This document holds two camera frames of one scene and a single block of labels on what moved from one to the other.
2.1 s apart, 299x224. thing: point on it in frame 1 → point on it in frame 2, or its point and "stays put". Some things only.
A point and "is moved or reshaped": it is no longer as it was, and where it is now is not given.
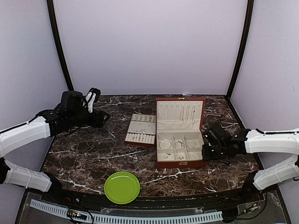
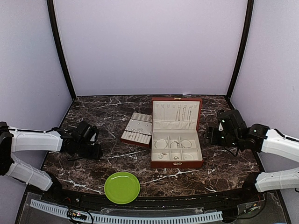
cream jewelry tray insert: (142, 130) is moved or reshaped
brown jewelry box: (180, 132) is moved or reshaped
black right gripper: (205, 155) → (211, 136)
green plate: (122, 187) stays put
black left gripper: (97, 121) → (96, 155)
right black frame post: (247, 28) stays put
